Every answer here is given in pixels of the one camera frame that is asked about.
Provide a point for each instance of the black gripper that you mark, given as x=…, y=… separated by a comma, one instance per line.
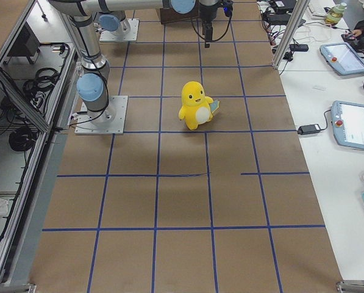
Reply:
x=206, y=13

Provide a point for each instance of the dark wooden drawer cabinet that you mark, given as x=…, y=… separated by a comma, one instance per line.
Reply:
x=167, y=16

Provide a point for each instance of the yellow plush toy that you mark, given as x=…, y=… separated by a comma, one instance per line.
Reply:
x=197, y=108

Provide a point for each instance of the green drink bottle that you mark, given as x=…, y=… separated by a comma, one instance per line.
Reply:
x=335, y=14

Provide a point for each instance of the far teach pendant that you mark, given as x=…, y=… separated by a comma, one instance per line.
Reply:
x=342, y=58

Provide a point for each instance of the teach pendant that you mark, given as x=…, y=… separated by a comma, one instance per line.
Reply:
x=342, y=58
x=348, y=124

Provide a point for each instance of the black power adapter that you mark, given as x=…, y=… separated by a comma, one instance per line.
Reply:
x=309, y=129

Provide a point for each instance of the near teach pendant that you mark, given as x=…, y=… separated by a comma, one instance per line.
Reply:
x=348, y=124

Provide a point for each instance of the aluminium frame post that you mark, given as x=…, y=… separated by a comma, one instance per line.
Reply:
x=292, y=26

